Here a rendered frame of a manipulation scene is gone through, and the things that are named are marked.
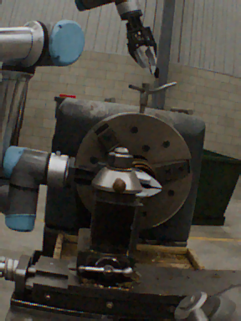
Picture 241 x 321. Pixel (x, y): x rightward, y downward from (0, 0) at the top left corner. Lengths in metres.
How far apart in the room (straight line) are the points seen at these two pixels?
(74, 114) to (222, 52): 10.39
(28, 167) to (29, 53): 0.26
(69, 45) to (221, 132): 10.67
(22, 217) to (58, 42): 0.41
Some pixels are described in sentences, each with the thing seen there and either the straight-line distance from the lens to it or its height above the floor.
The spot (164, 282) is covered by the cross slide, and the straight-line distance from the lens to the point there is 0.87.
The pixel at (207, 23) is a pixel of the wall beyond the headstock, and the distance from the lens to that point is 11.91.
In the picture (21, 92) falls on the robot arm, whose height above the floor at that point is 1.26.
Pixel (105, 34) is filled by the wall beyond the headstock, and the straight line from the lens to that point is 11.46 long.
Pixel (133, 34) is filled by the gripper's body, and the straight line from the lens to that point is 1.55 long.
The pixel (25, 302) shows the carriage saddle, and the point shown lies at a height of 0.92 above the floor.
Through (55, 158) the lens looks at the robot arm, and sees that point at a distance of 1.17.
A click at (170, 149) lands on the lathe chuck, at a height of 1.15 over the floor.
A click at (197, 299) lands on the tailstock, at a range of 0.30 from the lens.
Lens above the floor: 1.25
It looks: 6 degrees down
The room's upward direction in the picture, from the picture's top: 8 degrees clockwise
